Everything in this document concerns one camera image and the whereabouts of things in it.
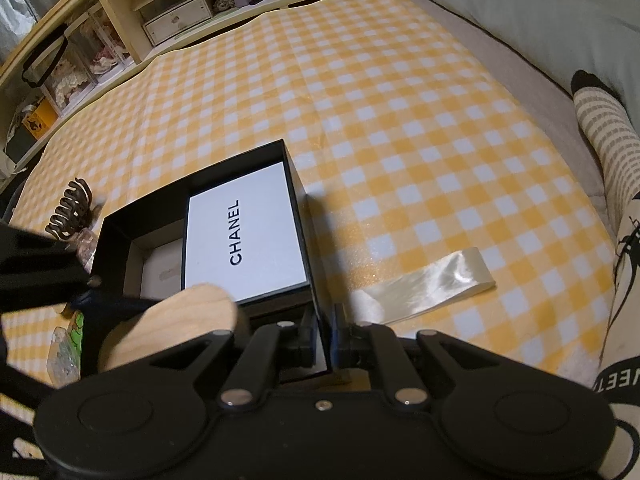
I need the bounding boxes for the wooden lid round jar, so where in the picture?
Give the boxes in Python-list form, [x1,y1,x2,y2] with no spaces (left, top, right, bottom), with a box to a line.
[95,282,251,377]

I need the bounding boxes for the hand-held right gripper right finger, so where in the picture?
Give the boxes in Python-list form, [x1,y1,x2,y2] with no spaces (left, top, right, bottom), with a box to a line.
[330,304,495,407]

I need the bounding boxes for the brown hair claw clip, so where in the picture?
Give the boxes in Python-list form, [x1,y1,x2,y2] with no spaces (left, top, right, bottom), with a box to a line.
[44,177,99,241]

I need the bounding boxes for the clear pouch with green print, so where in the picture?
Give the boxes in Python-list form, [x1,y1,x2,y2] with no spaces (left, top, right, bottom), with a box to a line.
[47,310,87,389]

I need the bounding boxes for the yellow checked cloth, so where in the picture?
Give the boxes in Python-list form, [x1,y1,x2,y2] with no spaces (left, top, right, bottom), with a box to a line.
[7,0,619,396]

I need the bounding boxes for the person's leg in striped sock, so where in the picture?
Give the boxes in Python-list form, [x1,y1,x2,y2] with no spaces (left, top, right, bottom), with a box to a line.
[570,70,640,221]

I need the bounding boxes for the cream printed clothing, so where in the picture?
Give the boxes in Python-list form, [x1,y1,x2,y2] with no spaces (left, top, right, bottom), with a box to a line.
[590,195,640,480]

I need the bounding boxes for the clear storage bins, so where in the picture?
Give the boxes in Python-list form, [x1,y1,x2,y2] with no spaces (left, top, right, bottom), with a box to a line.
[44,9,137,112]

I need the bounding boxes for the pink glitter hair clip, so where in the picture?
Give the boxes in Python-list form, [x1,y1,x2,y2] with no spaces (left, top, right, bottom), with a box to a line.
[70,230,100,276]

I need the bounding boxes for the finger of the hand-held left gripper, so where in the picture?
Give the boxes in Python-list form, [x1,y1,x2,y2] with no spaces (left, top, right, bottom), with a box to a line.
[62,272,163,318]

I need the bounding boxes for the cream satin ribbon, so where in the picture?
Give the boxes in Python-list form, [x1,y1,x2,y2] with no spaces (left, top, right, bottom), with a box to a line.
[352,247,497,334]

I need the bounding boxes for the dark storage bin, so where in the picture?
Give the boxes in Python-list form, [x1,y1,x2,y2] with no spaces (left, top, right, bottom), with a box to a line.
[4,125,37,162]

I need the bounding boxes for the white lidded black box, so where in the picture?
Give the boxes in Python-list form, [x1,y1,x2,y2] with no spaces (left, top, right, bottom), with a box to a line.
[181,160,314,319]

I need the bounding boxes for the black cardboard box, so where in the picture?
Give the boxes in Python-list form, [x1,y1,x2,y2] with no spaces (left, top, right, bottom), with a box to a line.
[82,139,352,387]

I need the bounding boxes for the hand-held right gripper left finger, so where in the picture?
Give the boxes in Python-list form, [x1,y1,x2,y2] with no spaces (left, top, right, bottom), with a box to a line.
[149,309,319,407]

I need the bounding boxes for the yellow box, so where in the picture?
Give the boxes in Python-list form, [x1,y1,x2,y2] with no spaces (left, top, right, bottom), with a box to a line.
[22,100,61,141]

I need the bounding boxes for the cream shelving unit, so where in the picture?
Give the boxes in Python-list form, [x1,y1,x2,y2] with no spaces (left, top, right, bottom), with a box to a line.
[0,0,416,181]

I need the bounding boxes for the clear bag with black trim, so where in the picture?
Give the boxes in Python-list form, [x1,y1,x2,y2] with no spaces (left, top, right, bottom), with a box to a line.
[20,25,72,89]

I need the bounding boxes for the white drawer organizer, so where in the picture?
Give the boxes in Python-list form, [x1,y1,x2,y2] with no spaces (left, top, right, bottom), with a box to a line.
[132,0,214,47]

